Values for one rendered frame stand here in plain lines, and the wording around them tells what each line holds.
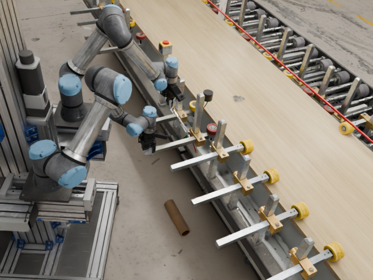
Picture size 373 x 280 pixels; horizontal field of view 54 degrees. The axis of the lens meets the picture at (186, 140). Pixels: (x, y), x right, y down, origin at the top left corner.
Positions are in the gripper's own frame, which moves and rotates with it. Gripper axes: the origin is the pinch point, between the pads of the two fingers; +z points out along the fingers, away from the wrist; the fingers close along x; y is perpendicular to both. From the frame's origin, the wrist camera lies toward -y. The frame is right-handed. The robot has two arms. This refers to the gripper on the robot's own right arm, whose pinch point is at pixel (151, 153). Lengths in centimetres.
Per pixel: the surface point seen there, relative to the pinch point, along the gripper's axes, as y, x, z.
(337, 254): -48, 102, -15
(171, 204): -23, -8, 75
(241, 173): -30, 48, -20
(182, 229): -21, 15, 75
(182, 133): -29.5, -16.2, 6.9
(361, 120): -135, 34, -14
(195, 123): -30.2, -2.7, -12.7
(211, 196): -11, 51, -13
